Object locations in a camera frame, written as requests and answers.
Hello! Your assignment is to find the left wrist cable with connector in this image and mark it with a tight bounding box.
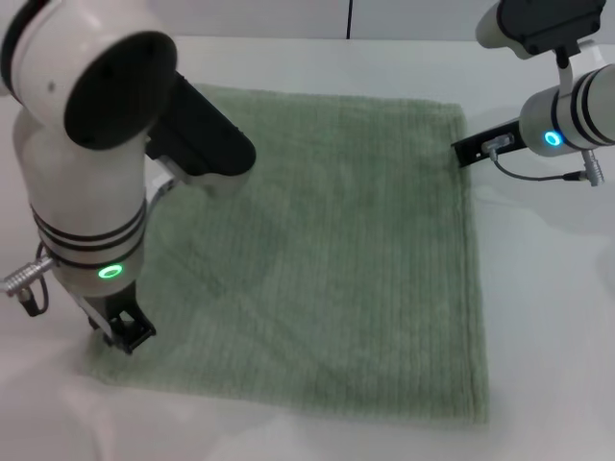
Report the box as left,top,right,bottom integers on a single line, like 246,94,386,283
2,242,55,317

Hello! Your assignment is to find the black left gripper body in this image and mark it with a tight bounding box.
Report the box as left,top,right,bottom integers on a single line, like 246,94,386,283
79,281,159,356

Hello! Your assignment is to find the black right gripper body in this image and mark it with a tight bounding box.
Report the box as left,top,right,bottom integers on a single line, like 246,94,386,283
451,117,529,170

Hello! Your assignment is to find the grey right wrist cable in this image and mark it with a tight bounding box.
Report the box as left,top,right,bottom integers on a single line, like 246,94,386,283
481,134,603,191

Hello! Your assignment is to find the light green ribbed towel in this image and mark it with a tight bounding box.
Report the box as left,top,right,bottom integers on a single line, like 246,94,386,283
84,84,492,413

